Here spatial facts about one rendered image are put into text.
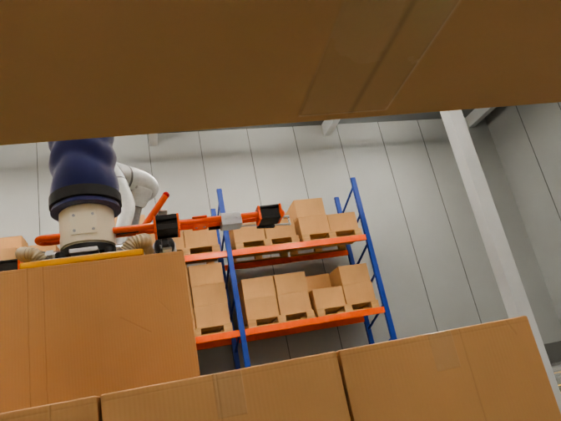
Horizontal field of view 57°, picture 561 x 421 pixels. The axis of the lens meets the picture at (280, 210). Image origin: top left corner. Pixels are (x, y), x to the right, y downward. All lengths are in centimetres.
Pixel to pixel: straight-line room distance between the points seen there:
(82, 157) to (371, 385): 119
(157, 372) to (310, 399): 67
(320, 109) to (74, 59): 12
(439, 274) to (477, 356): 1106
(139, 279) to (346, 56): 136
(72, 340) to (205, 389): 70
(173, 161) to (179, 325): 986
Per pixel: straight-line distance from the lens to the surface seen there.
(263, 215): 177
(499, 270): 417
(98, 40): 20
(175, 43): 20
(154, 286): 154
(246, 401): 90
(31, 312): 156
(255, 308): 911
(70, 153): 180
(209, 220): 175
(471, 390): 104
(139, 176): 250
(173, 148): 1145
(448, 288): 1212
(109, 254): 160
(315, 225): 982
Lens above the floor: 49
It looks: 19 degrees up
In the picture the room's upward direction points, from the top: 11 degrees counter-clockwise
